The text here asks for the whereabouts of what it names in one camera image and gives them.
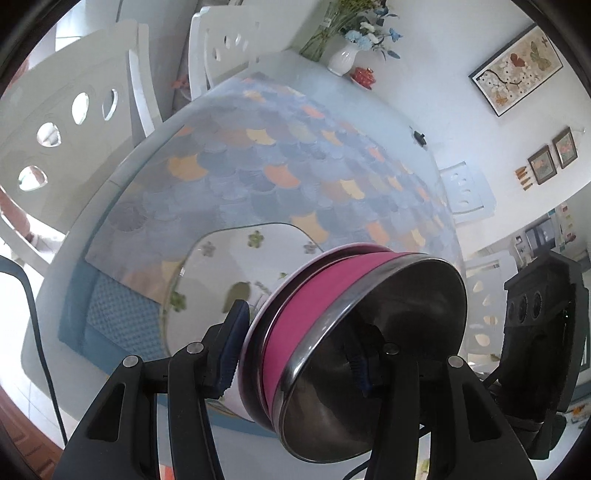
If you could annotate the small framed picture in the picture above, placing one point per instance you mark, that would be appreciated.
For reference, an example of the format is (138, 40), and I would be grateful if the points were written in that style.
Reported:
(541, 165)
(564, 147)

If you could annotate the small black object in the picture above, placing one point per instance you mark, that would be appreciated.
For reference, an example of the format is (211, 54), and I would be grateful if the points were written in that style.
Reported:
(419, 137)

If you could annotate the pink steel-lined bowl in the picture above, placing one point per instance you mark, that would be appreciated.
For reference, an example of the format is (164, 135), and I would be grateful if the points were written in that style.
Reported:
(323, 295)

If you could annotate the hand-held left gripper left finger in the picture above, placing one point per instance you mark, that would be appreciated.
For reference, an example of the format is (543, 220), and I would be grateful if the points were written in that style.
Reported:
(233, 332)

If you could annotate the blue mesh table mat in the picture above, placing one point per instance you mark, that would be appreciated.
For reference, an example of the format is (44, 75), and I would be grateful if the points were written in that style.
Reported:
(115, 314)

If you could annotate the white ceramic vase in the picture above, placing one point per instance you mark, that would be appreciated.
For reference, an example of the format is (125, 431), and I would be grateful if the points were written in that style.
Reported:
(342, 60)

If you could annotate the white chair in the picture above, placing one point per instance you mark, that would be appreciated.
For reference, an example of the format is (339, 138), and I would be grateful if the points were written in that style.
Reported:
(466, 194)
(249, 27)
(69, 64)
(491, 281)

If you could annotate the clear glass vase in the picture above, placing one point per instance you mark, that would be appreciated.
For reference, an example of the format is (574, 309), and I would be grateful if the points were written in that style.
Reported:
(316, 48)

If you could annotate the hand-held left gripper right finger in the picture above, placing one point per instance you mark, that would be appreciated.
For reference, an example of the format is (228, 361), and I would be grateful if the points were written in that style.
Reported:
(362, 374)

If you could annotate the scale pattern table mat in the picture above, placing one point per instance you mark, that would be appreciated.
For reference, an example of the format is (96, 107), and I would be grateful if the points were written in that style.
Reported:
(277, 152)

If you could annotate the large framed butterfly picture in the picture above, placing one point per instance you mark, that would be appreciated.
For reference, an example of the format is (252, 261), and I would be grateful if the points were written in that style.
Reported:
(517, 69)

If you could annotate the white floral print plate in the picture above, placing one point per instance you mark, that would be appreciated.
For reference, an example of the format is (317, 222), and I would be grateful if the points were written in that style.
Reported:
(221, 263)

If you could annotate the blue and white flowers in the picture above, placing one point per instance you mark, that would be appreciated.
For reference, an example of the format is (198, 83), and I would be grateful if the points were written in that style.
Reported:
(369, 30)

